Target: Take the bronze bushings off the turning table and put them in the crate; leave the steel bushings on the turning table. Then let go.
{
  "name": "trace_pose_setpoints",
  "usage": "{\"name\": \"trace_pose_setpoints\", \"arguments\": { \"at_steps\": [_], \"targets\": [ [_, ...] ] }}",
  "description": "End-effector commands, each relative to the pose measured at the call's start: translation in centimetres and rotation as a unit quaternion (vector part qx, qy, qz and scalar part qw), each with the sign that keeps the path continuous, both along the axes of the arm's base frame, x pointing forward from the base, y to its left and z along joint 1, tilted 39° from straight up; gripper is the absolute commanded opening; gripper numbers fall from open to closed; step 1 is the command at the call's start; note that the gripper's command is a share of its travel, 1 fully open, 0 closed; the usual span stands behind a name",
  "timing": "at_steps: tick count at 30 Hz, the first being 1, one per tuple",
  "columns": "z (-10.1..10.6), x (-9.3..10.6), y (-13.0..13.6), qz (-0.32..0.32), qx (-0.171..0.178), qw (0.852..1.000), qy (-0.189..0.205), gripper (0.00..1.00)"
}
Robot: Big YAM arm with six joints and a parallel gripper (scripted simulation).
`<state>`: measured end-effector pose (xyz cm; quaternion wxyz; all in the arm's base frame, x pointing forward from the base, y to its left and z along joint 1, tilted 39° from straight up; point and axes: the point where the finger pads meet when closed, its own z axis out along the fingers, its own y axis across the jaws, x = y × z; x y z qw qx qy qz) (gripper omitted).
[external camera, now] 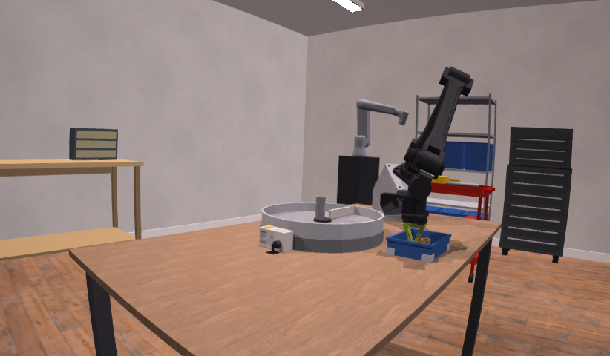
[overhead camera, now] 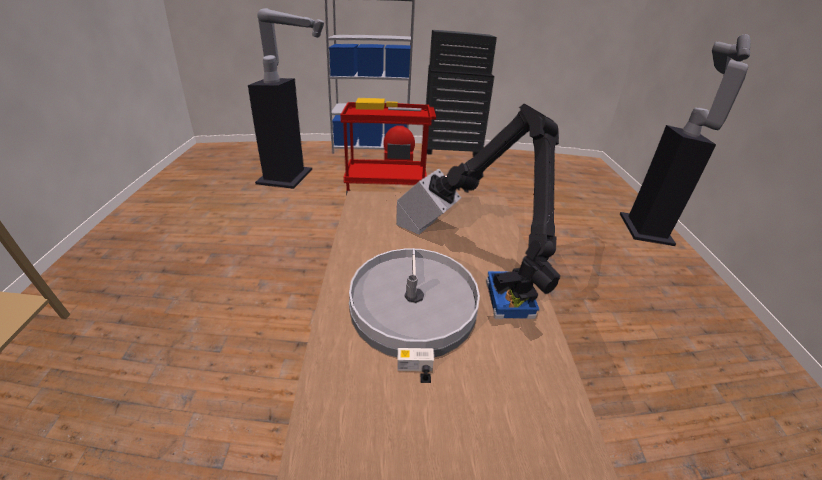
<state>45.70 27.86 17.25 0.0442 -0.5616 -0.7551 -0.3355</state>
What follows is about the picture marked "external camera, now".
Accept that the blue open crate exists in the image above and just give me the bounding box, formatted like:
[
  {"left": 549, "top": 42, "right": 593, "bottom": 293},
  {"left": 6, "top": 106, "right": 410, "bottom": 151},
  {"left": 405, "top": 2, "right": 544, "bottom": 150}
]
[{"left": 385, "top": 230, "right": 452, "bottom": 263}]

